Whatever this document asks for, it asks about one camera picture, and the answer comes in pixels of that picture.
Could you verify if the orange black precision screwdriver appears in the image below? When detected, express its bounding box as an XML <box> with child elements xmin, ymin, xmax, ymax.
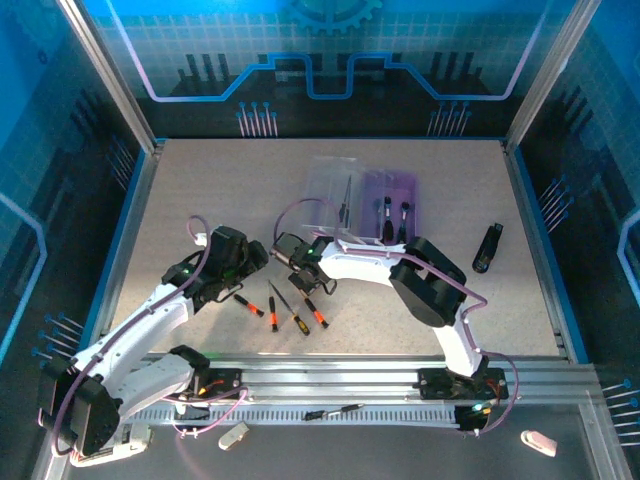
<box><xmin>267</xmin><ymin>287</ymin><xmax>280</xmax><ymax>335</ymax></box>
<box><xmin>298</xmin><ymin>288</ymin><xmax>331</xmax><ymax>331</ymax></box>
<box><xmin>233</xmin><ymin>293</ymin><xmax>266</xmax><ymax>319</ymax></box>

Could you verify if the purple toolbox with clear lid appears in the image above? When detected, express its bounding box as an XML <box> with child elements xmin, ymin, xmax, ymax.
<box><xmin>303</xmin><ymin>155</ymin><xmax>420</xmax><ymax>247</ymax></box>

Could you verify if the black utility knife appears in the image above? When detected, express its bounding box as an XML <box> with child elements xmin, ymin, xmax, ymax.
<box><xmin>471</xmin><ymin>222</ymin><xmax>505</xmax><ymax>275</ymax></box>

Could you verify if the black controller board with LEDs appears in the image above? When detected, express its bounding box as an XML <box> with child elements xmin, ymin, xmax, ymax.
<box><xmin>455</xmin><ymin>402</ymin><xmax>495</xmax><ymax>434</ymax></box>

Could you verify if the white labelled device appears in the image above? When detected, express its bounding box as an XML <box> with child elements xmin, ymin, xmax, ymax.
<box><xmin>68</xmin><ymin>424</ymin><xmax>154</xmax><ymax>469</ymax></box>

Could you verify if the white pink plastic clip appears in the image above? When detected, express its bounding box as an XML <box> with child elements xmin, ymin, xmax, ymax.
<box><xmin>519</xmin><ymin>429</ymin><xmax>559</xmax><ymax>458</ymax></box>

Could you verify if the aluminium mounting rail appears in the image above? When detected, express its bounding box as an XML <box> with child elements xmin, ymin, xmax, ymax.
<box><xmin>62</xmin><ymin>351</ymin><xmax>601</xmax><ymax>401</ymax></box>

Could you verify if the aluminium table side rail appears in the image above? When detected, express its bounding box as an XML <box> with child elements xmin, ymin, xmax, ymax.
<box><xmin>84</xmin><ymin>139</ymin><xmax>167</xmax><ymax>364</ymax></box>
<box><xmin>501</xmin><ymin>139</ymin><xmax>585</xmax><ymax>364</ymax></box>

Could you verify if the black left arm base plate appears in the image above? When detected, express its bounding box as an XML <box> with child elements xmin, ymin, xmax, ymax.
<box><xmin>172</xmin><ymin>367</ymin><xmax>245</xmax><ymax>401</ymax></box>

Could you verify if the black screwdriver on rail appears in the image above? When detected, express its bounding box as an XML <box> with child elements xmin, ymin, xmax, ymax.
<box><xmin>303</xmin><ymin>402</ymin><xmax>366</xmax><ymax>422</ymax></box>

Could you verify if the grey slotted cable duct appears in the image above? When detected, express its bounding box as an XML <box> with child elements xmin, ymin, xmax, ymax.
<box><xmin>77</xmin><ymin>402</ymin><xmax>464</xmax><ymax>430</ymax></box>

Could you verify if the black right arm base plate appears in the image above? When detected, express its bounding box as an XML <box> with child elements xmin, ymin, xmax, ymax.
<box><xmin>417</xmin><ymin>367</ymin><xmax>510</xmax><ymax>401</ymax></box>

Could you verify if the aluminium frame post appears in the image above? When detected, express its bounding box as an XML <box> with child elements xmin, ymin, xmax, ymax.
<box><xmin>503</xmin><ymin>0</ymin><xmax>605</xmax><ymax>151</ymax></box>
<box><xmin>53</xmin><ymin>0</ymin><xmax>164</xmax><ymax>155</ymax></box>

